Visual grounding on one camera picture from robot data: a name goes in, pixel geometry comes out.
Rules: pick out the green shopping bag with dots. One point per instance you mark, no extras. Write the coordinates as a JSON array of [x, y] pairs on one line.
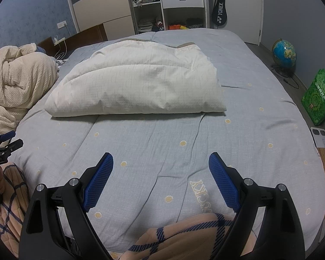
[[318, 97]]

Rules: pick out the orange cloth item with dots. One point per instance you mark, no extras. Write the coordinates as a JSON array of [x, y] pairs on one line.
[[177, 27]]

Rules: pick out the white door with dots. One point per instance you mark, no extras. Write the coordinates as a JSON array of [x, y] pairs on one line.
[[243, 5]]

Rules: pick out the white padded jacket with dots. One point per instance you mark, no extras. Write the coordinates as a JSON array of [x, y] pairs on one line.
[[138, 81]]

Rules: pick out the white bathroom scale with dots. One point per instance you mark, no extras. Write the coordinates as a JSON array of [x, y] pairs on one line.
[[322, 142]]

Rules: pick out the blue globe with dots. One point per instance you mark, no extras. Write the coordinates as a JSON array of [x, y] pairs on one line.
[[284, 54]]

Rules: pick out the person's plaid pyjamas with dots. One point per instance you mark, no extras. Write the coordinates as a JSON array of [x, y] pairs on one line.
[[184, 238]]

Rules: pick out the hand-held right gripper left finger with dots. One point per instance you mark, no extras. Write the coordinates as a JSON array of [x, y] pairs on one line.
[[98, 178]]

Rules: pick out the brown wooden headboard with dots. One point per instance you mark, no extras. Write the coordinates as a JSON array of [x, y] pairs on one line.
[[89, 33]]

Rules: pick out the beige cloth bundle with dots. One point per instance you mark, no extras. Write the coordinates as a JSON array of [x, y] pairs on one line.
[[146, 1]]

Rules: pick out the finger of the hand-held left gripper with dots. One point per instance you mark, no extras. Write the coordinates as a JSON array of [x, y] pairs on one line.
[[15, 144], [8, 135]]

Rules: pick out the cream knitted blanket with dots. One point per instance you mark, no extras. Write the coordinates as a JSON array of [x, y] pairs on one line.
[[16, 78]]

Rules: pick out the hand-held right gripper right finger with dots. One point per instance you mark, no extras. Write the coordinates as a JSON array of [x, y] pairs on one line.
[[223, 181]]

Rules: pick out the black racket bag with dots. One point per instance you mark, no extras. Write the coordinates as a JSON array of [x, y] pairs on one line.
[[220, 8]]

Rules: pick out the grey dotted bed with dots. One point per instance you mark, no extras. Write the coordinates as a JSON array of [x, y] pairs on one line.
[[157, 146]]

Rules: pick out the dark folded clothes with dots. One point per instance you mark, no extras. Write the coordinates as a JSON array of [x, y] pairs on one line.
[[195, 23]]

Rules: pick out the folded clothes stack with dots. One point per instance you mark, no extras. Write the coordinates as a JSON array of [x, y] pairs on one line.
[[146, 25]]

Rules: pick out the white wardrobe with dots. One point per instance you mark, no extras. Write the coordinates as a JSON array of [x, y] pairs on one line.
[[97, 2]]

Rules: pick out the white wall socket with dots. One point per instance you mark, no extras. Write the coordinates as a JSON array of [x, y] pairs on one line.
[[62, 24]]

